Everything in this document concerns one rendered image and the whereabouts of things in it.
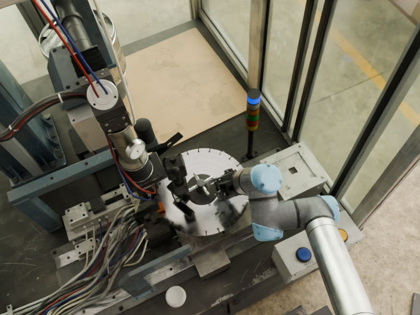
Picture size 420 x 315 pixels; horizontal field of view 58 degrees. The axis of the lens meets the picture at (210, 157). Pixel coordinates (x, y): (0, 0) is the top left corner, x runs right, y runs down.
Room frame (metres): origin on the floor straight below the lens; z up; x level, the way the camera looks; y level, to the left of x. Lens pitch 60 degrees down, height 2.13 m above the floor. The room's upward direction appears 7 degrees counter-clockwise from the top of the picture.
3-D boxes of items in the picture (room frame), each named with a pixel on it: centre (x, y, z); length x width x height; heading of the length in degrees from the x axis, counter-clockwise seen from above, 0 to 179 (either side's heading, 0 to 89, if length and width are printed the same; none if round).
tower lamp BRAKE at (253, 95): (0.77, -0.17, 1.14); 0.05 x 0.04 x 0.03; 20
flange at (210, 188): (0.55, 0.04, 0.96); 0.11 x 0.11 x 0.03
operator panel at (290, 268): (0.34, -0.33, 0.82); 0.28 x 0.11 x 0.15; 110
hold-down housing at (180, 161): (0.50, 0.10, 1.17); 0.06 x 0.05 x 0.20; 101
